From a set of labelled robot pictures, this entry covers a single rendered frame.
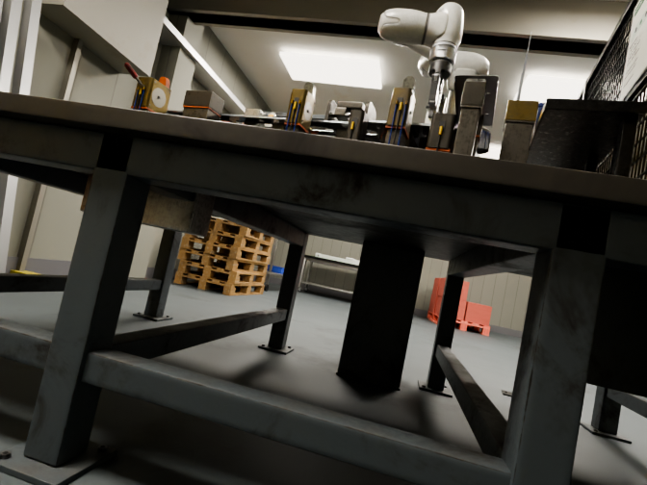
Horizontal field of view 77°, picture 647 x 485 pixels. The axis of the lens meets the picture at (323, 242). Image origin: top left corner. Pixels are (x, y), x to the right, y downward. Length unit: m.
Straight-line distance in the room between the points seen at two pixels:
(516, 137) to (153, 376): 1.09
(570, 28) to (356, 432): 3.72
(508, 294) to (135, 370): 7.79
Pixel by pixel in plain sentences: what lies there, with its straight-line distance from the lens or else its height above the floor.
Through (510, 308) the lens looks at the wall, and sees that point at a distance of 8.34.
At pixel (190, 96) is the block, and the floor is 1.00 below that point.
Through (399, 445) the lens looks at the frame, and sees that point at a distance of 0.74.
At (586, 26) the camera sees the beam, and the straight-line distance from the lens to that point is 4.13.
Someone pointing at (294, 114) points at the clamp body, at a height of 0.95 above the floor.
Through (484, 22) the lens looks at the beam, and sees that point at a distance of 4.00.
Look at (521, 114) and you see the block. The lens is 1.32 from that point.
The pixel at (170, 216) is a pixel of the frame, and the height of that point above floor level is 0.53.
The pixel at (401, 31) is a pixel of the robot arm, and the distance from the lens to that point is 1.60.
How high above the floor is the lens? 0.48
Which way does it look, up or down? 4 degrees up
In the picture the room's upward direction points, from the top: 12 degrees clockwise
